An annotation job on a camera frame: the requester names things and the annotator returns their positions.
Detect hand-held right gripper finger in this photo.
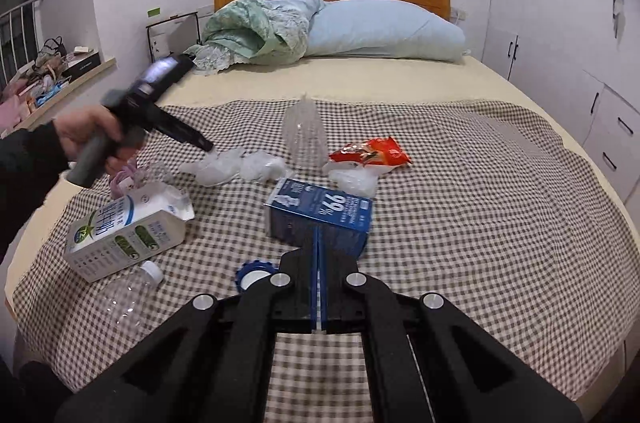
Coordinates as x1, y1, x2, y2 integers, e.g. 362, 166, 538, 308
55, 225, 320, 423
320, 225, 584, 423

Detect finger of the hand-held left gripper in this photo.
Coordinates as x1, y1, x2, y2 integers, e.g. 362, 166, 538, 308
149, 109, 217, 154

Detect white plastic wrap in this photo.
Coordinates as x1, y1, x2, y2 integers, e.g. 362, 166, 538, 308
177, 147, 287, 188

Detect dark blue carton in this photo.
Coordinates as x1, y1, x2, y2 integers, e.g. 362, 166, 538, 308
264, 178, 374, 261

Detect clear plastic bottle without cap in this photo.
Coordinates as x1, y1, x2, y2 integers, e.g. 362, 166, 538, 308
281, 92, 329, 169

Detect person's left forearm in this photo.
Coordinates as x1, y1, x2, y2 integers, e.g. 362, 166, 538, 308
0, 120, 71, 259

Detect person's left hand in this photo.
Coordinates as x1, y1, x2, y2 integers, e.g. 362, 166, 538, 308
52, 106, 145, 177

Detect black metal nightstand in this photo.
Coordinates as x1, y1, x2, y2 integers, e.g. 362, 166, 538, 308
145, 10, 203, 64

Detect clear plastic cup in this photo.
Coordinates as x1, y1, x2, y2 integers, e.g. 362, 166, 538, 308
140, 160, 177, 191

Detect blue and white lid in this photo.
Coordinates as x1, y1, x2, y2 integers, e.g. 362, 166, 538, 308
235, 259, 282, 295

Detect black flat box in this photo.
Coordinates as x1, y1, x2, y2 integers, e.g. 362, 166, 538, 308
62, 50, 103, 79

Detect pink packaging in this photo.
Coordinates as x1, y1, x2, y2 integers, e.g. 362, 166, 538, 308
110, 160, 142, 200

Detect handbag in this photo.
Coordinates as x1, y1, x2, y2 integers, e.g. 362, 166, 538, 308
35, 36, 68, 69

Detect green floral quilt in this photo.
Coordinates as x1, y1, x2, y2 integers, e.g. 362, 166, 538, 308
182, 0, 326, 76

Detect white milk carton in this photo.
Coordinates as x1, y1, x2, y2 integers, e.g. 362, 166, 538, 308
64, 183, 196, 283

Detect crumpled clear plastic piece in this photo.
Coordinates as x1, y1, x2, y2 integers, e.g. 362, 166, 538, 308
327, 168, 379, 200

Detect pile of pink boxes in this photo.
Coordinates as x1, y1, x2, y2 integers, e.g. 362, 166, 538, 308
0, 36, 108, 129

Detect metal window railing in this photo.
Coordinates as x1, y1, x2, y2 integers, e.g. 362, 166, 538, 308
0, 0, 46, 89

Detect red snack bag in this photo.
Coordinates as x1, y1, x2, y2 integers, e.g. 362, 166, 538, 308
328, 137, 412, 168

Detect checkered blanket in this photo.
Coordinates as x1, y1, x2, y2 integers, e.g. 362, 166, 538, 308
11, 96, 640, 423

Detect clear bottle with white cap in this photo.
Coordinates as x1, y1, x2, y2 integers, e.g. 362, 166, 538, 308
95, 260, 164, 344

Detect cream bed sheet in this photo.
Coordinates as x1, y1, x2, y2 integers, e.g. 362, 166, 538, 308
2, 53, 640, 339

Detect light blue pillow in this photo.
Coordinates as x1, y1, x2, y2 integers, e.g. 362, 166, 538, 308
304, 0, 471, 64

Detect white built-in wardrobe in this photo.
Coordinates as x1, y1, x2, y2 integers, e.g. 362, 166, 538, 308
480, 0, 640, 204

